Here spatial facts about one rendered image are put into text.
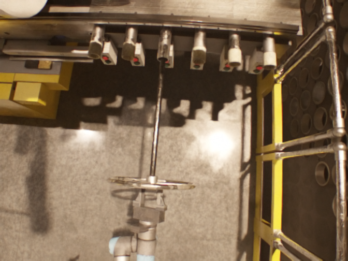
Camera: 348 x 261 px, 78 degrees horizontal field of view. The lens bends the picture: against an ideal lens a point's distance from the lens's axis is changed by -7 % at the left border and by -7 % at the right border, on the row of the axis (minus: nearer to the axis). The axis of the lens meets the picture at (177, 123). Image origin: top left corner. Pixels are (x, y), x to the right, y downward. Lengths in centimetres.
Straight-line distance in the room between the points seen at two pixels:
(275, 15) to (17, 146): 217
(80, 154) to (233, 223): 136
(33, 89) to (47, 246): 127
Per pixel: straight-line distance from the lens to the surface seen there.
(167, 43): 115
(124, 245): 116
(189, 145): 188
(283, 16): 128
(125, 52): 115
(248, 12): 124
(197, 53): 112
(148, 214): 101
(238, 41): 119
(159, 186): 83
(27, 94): 166
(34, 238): 230
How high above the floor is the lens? 187
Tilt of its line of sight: 79 degrees down
